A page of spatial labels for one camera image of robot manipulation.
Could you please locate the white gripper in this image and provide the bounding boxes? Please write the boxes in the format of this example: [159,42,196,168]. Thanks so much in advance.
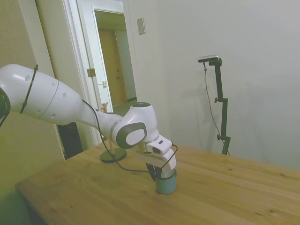
[134,149,178,182]

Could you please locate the teal enamel mug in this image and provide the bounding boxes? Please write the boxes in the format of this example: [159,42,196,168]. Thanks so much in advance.
[155,169,178,195]

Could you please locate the wooden mug tree black base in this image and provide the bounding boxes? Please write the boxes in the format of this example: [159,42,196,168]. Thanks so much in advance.
[99,102,128,164]

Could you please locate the black cabinet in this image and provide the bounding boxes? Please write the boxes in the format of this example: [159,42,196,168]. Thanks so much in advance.
[56,121,83,160]

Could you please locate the brown wooden door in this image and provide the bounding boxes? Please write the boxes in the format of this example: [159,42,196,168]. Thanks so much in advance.
[97,28,128,106]

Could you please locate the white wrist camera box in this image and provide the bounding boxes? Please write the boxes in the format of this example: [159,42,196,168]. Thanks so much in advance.
[146,137,174,156]

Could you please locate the black jointed camera stand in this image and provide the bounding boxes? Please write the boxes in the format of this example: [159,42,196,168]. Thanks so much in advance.
[208,58,232,156]

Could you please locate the grey exterior camera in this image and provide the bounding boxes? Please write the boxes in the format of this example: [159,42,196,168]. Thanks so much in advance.
[198,54,221,63]

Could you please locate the white door frame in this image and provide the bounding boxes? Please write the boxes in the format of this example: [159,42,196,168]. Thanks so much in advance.
[62,0,146,150]

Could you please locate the beige wall switch plate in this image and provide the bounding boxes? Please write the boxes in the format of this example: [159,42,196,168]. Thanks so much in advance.
[136,18,146,36]

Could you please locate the black arm strap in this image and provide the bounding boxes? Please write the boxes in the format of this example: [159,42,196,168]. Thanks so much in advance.
[20,64,39,114]

